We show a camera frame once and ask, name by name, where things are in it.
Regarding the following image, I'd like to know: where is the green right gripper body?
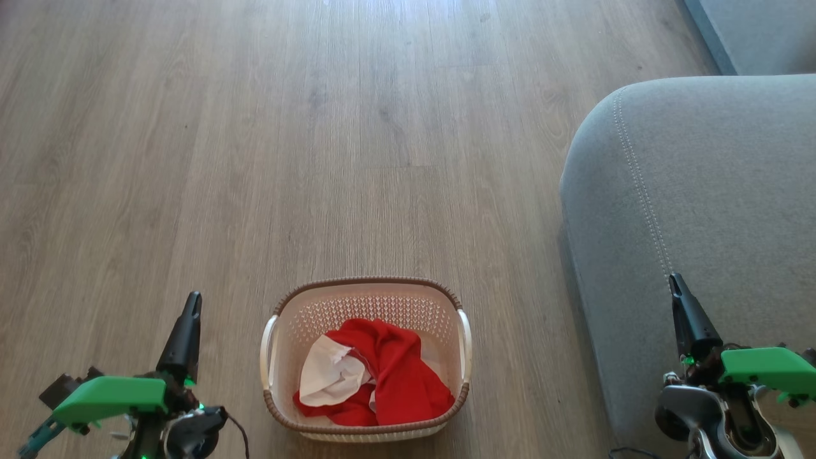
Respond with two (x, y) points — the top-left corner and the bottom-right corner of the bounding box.
(683, 346), (816, 402)

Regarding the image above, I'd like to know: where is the cream laundry basket brown rim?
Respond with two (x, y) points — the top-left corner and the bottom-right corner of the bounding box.
(259, 276), (472, 444)

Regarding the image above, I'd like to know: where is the red and white garment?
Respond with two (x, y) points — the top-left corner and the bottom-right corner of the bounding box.
(293, 317), (456, 428)

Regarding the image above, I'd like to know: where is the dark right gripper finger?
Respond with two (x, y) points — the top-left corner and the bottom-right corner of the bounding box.
(668, 273), (724, 361)

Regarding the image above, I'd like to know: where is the teal cable connector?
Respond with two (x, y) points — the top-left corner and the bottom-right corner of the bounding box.
(18, 418), (66, 459)

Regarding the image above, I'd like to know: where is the grey ottoman sofa section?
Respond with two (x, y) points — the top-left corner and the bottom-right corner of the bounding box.
(559, 75), (816, 459)

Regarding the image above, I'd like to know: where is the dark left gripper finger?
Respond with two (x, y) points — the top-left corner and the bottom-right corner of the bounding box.
(156, 291), (203, 386)

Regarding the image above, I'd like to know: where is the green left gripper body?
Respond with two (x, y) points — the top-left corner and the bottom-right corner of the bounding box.
(52, 375), (195, 429)

